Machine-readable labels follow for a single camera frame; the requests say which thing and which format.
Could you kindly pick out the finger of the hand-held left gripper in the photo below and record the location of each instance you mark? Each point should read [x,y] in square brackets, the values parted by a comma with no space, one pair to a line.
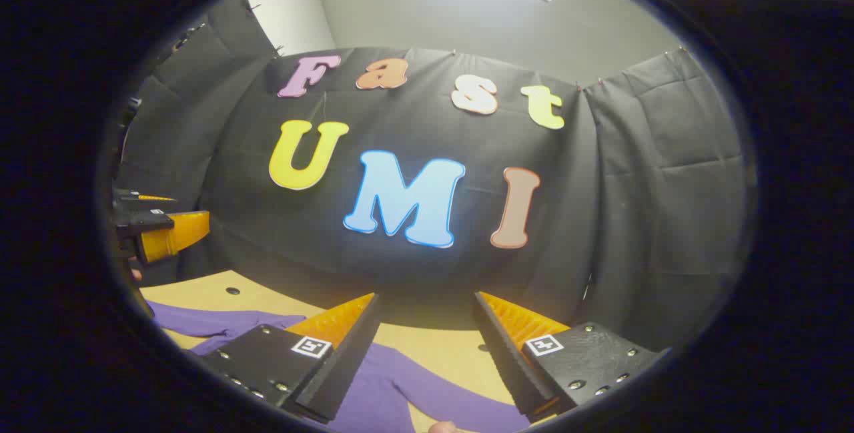
[143,223]
[127,203]

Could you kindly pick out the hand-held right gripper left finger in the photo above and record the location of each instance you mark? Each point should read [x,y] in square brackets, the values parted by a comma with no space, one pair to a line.
[347,359]

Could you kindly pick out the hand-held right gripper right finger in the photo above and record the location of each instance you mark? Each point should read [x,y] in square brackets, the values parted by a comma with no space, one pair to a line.
[507,353]

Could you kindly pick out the purple shirt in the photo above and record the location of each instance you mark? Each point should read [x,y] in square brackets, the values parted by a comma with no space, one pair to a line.
[393,386]

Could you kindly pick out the black backdrop cloth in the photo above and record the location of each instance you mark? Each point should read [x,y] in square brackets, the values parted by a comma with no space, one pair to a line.
[400,119]

